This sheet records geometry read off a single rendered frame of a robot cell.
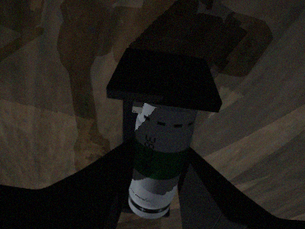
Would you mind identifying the grey and green battery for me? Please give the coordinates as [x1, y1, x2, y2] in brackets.
[129, 102, 198, 218]

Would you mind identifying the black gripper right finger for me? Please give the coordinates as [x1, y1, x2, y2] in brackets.
[178, 147, 305, 229]

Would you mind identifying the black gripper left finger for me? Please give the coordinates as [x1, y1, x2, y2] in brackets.
[0, 138, 135, 229]

